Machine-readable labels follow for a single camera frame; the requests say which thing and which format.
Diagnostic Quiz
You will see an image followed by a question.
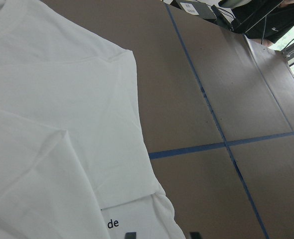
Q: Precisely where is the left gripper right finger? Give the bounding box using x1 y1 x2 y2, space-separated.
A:
189 232 201 239

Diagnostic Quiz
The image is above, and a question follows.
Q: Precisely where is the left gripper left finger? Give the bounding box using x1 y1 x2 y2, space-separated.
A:
124 232 137 239

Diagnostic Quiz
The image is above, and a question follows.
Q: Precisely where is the white long-sleeve printed shirt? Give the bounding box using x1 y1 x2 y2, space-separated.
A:
0 0 184 239

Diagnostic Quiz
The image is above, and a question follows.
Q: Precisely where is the person in black shirt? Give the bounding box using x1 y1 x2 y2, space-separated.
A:
232 0 294 47

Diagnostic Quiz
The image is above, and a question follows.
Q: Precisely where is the black box with label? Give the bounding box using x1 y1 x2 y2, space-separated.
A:
175 0 216 21

